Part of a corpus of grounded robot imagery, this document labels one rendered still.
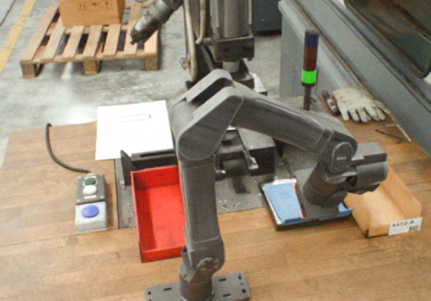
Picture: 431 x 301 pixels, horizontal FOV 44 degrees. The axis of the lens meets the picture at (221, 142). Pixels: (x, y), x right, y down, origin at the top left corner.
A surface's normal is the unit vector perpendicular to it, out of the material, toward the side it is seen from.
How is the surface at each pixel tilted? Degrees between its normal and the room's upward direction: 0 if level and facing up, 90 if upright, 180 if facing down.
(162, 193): 0
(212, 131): 90
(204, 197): 90
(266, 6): 90
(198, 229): 83
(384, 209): 0
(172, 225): 0
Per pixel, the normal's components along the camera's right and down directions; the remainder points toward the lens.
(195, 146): 0.24, 0.52
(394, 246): -0.02, -0.84
